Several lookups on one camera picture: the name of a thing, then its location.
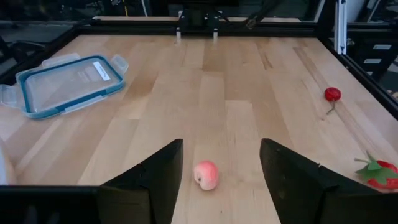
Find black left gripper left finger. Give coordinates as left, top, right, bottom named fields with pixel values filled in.
left=99, top=139, right=185, bottom=224

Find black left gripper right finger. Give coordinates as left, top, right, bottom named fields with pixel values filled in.
left=260, top=139, right=338, bottom=224

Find pink toy peach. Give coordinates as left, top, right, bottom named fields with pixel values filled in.
left=193, top=160, right=220, bottom=191

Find red toy strawberry with leaves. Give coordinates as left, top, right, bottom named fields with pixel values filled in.
left=354, top=151, right=398, bottom=190

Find red toy cherry long stem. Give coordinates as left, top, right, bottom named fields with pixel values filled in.
left=324, top=86, right=342, bottom=115

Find clear lid with blue seal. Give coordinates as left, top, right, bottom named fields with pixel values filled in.
left=0, top=52, right=130, bottom=121

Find clear plastic container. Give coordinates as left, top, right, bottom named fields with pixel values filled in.
left=0, top=136, right=17, bottom=187

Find black drawer cabinet white labels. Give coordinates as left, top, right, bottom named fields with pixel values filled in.
left=348, top=29, right=398, bottom=82

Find black metal table frame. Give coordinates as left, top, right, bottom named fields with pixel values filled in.
left=0, top=17, right=398, bottom=121

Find aluminium profile post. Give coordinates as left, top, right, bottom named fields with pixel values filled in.
left=334, top=0, right=348, bottom=55

